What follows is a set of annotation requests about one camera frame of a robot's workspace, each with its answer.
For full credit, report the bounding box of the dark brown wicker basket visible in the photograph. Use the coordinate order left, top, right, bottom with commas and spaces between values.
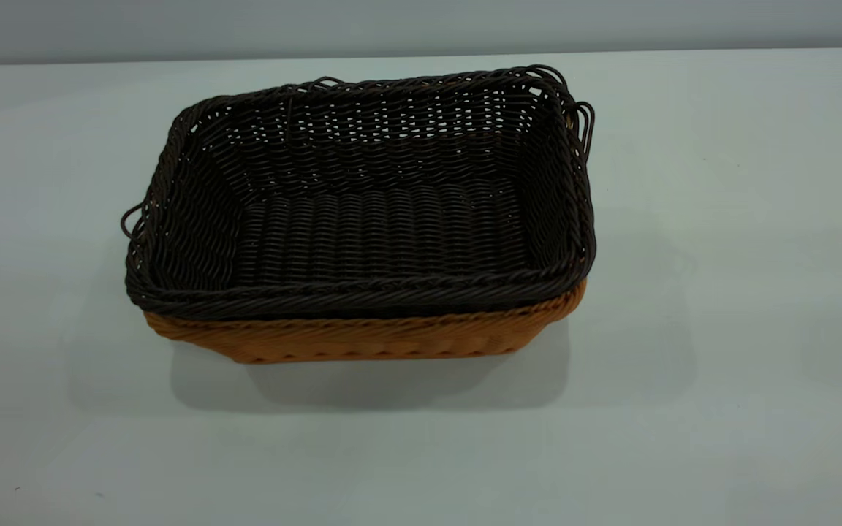
121, 64, 597, 322

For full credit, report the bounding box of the orange-brown wicker basket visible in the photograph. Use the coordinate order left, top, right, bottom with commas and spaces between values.
143, 278, 588, 365

